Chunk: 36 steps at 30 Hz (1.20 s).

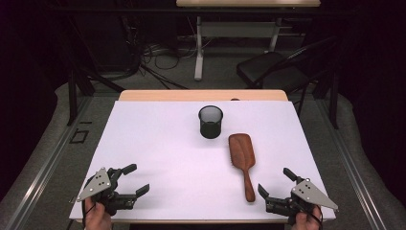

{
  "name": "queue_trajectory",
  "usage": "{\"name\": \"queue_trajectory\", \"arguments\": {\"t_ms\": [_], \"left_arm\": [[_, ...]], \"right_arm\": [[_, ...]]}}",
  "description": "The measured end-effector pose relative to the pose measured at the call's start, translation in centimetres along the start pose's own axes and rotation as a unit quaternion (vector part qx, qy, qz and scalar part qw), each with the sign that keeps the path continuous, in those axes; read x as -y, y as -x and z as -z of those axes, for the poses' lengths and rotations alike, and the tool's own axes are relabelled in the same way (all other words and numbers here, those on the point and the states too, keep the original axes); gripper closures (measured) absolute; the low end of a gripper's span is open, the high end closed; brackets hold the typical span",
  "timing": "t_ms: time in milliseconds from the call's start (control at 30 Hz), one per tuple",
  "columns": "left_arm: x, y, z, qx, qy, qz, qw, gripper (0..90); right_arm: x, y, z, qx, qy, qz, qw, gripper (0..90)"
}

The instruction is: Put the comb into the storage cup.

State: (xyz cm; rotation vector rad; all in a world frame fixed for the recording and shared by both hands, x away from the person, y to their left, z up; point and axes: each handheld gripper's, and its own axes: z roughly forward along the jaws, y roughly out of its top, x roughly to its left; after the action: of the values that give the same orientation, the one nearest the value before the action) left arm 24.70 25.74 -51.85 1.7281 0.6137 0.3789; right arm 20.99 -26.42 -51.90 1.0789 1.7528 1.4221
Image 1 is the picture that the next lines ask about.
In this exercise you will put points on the person's right hand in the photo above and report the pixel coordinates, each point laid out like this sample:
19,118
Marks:
303,223

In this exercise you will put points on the brown wooden hairbrush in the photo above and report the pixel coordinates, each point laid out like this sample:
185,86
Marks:
242,153

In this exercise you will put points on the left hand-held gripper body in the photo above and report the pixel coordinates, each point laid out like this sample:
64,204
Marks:
95,186

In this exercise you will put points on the black folding chair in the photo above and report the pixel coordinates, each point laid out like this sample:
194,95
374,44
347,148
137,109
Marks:
271,67

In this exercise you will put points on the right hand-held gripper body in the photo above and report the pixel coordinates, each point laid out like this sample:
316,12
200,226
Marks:
311,193

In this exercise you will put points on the dark curtain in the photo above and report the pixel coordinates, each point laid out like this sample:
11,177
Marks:
376,96
25,96

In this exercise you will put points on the person's left hand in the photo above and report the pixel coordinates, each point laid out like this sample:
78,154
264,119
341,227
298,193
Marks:
95,218

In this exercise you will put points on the black mesh cup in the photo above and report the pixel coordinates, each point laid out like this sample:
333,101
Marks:
210,129

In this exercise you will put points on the white table sheet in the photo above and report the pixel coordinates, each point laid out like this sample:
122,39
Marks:
166,153

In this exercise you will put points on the metal floor rail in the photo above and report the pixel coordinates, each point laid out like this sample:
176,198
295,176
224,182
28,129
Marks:
352,174
40,175

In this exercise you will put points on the white-legged wooden desk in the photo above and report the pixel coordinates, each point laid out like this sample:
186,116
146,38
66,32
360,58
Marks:
198,48

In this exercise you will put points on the black metal stand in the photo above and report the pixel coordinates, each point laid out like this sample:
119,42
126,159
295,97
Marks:
334,102
72,102

